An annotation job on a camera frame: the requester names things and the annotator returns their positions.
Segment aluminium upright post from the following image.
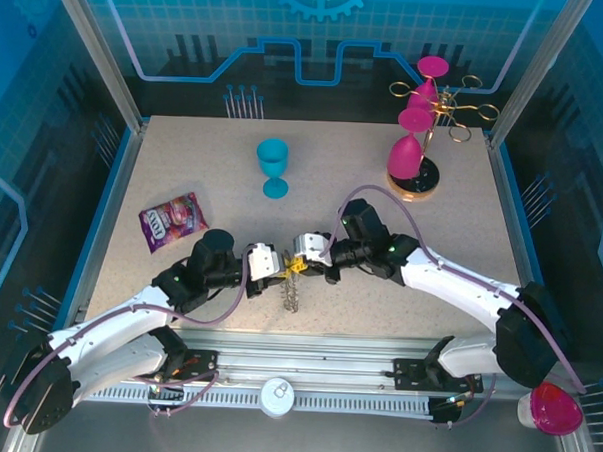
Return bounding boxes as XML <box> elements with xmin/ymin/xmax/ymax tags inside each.
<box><xmin>486</xmin><ymin>0</ymin><xmax>593</xmax><ymax>152</ymax></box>
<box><xmin>39</xmin><ymin>0</ymin><xmax>155</xmax><ymax>133</ymax></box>

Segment white slotted cable duct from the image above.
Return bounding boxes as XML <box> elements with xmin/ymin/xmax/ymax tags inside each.
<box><xmin>83</xmin><ymin>382</ymin><xmax>435</xmax><ymax>418</ymax></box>

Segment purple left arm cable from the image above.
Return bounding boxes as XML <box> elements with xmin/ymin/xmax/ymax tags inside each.
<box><xmin>2</xmin><ymin>260</ymin><xmax>253</xmax><ymax>440</ymax></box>

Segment pink plastic goblet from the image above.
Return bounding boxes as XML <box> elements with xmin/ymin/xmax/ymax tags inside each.
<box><xmin>405</xmin><ymin>54</ymin><xmax>451</xmax><ymax>114</ymax></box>
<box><xmin>386</xmin><ymin>105</ymin><xmax>435</xmax><ymax>182</ymax></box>

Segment teal plastic goblet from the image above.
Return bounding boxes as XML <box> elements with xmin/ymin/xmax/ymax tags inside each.
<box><xmin>254</xmin><ymin>137</ymin><xmax>292</xmax><ymax>200</ymax></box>

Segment white tin can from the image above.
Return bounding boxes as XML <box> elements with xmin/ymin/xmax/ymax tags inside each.
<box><xmin>258</xmin><ymin>375</ymin><xmax>296</xmax><ymax>420</ymax></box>

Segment purple candy bag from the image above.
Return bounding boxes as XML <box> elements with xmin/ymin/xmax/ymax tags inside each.
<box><xmin>136</xmin><ymin>188</ymin><xmax>213</xmax><ymax>257</ymax></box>

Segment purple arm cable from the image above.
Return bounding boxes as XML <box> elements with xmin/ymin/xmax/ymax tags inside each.
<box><xmin>317</xmin><ymin>183</ymin><xmax>595</xmax><ymax>396</ymax></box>
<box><xmin>2</xmin><ymin>260</ymin><xmax>253</xmax><ymax>440</ymax></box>

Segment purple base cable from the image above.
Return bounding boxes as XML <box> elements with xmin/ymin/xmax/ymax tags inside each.
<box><xmin>132</xmin><ymin>366</ymin><xmax>221</xmax><ymax>422</ymax></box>
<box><xmin>430</xmin><ymin>371</ymin><xmax>499</xmax><ymax>432</ymax></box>

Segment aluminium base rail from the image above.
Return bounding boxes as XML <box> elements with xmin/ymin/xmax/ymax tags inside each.
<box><xmin>41</xmin><ymin>319</ymin><xmax>578</xmax><ymax>407</ymax></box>

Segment gold stand with pink glasses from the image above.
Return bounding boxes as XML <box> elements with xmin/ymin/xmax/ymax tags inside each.
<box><xmin>384</xmin><ymin>71</ymin><xmax>503</xmax><ymax>209</ymax></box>

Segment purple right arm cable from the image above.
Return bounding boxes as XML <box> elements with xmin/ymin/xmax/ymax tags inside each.
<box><xmin>317</xmin><ymin>183</ymin><xmax>595</xmax><ymax>396</ymax></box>

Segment aluminium side rail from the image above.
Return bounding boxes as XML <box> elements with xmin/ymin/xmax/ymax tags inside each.
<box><xmin>477</xmin><ymin>136</ymin><xmax>577</xmax><ymax>362</ymax></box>
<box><xmin>50</xmin><ymin>117</ymin><xmax>150</xmax><ymax>343</ymax></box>

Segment white cup with pink lid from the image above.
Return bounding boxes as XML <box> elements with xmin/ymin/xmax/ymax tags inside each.
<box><xmin>516</xmin><ymin>380</ymin><xmax>586</xmax><ymax>438</ymax></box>

